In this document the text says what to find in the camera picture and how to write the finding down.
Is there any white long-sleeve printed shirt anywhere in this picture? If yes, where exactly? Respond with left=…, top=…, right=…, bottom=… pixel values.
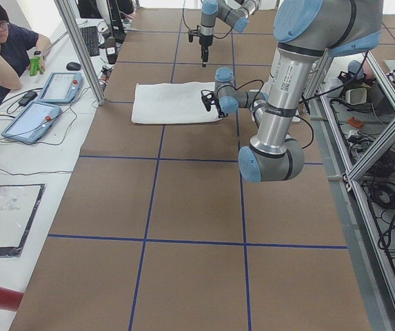
left=131, top=81, right=219, bottom=125

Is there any black keyboard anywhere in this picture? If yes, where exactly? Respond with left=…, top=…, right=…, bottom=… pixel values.
left=80, top=26, right=100, bottom=57

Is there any blue teach pendant near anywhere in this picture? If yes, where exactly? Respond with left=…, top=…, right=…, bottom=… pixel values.
left=1, top=101, right=62, bottom=143

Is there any green plastic clamp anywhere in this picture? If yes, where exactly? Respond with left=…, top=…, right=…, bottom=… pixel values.
left=29, top=56, right=44, bottom=77

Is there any black power adapter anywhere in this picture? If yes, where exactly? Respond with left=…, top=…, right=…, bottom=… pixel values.
left=18, top=90, right=38, bottom=107

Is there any blue teach pendant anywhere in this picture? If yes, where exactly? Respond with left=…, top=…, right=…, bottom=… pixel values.
left=1, top=101, right=62, bottom=143
left=38, top=72, right=83, bottom=104

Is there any black computer mouse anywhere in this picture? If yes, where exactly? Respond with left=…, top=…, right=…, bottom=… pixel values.
left=65, top=61, right=81, bottom=71

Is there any aluminium frame rack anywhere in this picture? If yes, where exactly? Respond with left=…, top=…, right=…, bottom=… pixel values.
left=307, top=34, right=395, bottom=331

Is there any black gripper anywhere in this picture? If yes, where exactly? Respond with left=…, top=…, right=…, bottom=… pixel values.
left=200, top=90, right=227, bottom=119
left=188, top=26, right=213, bottom=67

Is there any aluminium camera post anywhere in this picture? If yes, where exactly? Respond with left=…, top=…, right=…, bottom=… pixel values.
left=54, top=0, right=105, bottom=106

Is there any blue teach pendant far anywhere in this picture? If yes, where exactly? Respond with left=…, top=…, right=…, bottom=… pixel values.
left=38, top=72, right=83, bottom=104

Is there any orange plastic part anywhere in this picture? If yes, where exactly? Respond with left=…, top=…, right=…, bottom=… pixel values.
left=347, top=117, right=364, bottom=129

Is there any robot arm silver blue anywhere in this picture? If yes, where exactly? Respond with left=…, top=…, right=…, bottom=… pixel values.
left=188, top=0, right=262, bottom=67
left=201, top=0, right=383, bottom=182

